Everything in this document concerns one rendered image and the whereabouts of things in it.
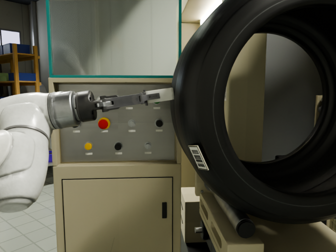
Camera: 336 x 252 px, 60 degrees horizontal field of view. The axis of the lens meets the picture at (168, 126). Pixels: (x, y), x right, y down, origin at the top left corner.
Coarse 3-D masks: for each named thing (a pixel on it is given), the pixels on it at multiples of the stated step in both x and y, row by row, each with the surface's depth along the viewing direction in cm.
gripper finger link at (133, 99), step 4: (120, 96) 67; (124, 96) 67; (128, 96) 68; (132, 96) 68; (136, 96) 68; (104, 100) 66; (108, 100) 66; (112, 100) 67; (116, 100) 67; (120, 100) 67; (124, 100) 68; (128, 100) 68; (132, 100) 68; (136, 100) 68; (112, 104) 67; (116, 104) 67; (120, 104) 67; (124, 104) 68; (128, 104) 68; (132, 104) 68; (104, 108) 66; (108, 108) 66
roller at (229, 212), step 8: (216, 200) 88; (224, 208) 78; (232, 208) 74; (232, 216) 72; (240, 216) 69; (232, 224) 71; (240, 224) 67; (248, 224) 67; (240, 232) 67; (248, 232) 67
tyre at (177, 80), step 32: (224, 0) 65; (256, 0) 59; (288, 0) 59; (320, 0) 60; (224, 32) 60; (256, 32) 90; (288, 32) 89; (320, 32) 88; (192, 64) 63; (224, 64) 60; (320, 64) 91; (192, 96) 62; (192, 128) 64; (224, 128) 61; (320, 128) 94; (192, 160) 68; (224, 160) 63; (288, 160) 94; (320, 160) 92; (224, 192) 67; (256, 192) 64; (288, 192) 66; (320, 192) 67
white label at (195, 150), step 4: (192, 148) 64; (196, 148) 63; (192, 152) 65; (196, 152) 63; (200, 152) 62; (196, 156) 64; (200, 156) 63; (196, 160) 65; (200, 160) 64; (204, 160) 63; (196, 164) 66; (200, 164) 64; (204, 164) 63; (200, 168) 65; (204, 168) 64
